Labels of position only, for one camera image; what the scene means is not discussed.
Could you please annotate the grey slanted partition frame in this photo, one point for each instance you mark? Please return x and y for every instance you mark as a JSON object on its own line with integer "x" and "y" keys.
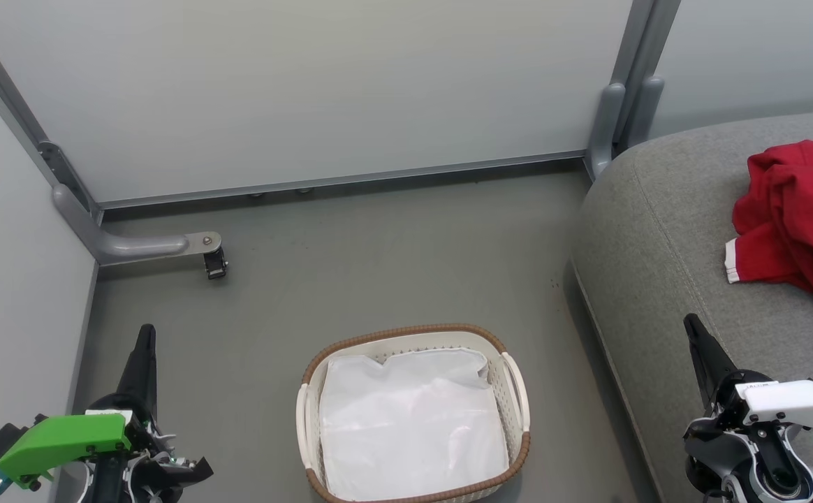
{"x": 22, "y": 115}

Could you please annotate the grey fabric sofa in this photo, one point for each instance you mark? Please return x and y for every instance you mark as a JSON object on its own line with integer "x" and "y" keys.
{"x": 665, "y": 237}

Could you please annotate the white laundry basket brown rim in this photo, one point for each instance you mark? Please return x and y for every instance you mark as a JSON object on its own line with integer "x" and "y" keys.
{"x": 511, "y": 398}

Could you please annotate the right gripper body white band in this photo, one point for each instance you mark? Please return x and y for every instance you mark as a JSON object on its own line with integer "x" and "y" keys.
{"x": 790, "y": 402}

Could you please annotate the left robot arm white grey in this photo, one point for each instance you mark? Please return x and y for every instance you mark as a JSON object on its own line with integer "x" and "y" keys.
{"x": 141, "y": 478}

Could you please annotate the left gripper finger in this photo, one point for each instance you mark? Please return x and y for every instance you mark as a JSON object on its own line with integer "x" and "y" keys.
{"x": 141, "y": 370}

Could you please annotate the red garment white cuff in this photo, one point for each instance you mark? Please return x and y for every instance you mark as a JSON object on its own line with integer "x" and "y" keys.
{"x": 797, "y": 244}

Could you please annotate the black caster wheel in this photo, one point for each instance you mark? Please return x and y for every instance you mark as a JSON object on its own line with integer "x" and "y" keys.
{"x": 215, "y": 264}

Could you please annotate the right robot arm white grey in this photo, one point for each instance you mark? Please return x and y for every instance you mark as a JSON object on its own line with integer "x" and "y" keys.
{"x": 763, "y": 464}

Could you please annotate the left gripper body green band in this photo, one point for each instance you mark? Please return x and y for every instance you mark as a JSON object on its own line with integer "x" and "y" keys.
{"x": 64, "y": 440}

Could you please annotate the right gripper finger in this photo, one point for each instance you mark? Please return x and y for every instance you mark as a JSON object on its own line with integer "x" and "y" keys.
{"x": 710, "y": 360}

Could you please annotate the grey partition foot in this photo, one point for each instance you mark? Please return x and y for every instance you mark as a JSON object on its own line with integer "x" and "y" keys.
{"x": 134, "y": 246}

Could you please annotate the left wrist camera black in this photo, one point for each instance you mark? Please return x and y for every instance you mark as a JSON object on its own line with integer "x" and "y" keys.
{"x": 8, "y": 440}

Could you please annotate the grey partition bottom rail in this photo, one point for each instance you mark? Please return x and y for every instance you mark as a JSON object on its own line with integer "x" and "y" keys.
{"x": 343, "y": 178}

